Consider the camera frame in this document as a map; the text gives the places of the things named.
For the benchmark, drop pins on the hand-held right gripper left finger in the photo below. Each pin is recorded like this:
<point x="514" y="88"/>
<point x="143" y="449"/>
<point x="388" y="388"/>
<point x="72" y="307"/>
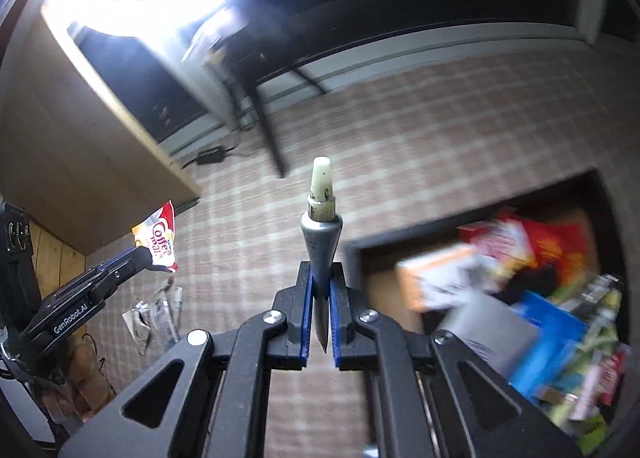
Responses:
<point x="301" y="323"/>

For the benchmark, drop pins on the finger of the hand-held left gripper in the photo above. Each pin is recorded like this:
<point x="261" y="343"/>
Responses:
<point x="120" y="270"/>

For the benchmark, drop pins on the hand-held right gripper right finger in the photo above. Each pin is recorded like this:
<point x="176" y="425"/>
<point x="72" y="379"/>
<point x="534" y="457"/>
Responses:
<point x="336" y="323"/>

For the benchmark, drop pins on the red white creamer packet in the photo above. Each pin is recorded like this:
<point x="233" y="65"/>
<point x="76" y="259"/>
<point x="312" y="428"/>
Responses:
<point x="160" y="238"/>

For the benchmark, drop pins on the dark storage box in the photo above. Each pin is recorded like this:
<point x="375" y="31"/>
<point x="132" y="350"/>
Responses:
<point x="375" y="258"/>

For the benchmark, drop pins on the silver tube with white cap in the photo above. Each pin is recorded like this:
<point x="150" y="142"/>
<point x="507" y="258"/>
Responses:
<point x="320" y="243"/>

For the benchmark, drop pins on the clear plastic packet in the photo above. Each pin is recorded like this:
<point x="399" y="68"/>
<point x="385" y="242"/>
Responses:
<point x="155" y="318"/>

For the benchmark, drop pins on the brown cloth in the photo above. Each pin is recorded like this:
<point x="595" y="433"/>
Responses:
<point x="87" y="378"/>

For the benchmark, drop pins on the orange white carton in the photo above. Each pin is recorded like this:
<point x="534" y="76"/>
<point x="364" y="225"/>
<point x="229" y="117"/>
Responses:
<point x="435" y="278"/>

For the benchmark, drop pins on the wooden desk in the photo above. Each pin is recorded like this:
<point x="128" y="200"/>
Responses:
<point x="75" y="162"/>

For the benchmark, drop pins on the black power adapter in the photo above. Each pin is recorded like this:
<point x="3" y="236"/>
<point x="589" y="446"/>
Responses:
<point x="210" y="156"/>

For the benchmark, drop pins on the grey box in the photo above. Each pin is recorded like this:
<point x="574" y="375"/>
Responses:
<point x="485" y="333"/>

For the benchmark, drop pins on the red white carton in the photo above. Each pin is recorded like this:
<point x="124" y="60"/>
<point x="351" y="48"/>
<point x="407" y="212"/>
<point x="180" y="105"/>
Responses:
<point x="492" y="238"/>

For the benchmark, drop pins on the plaid beige carpet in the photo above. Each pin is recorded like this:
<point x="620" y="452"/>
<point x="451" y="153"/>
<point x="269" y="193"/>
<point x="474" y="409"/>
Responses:
<point x="425" y="137"/>

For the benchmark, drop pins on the blue packet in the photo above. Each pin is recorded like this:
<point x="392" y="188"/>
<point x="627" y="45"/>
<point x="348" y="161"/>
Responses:
<point x="545" y="338"/>

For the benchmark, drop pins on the red snack packet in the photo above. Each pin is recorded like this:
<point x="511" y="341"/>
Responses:
<point x="560" y="243"/>

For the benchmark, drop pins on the green packet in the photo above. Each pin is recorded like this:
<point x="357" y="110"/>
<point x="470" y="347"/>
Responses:
<point x="602" y="338"/>

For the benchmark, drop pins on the pink packet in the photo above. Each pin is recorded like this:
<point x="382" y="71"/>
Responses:
<point x="600" y="378"/>

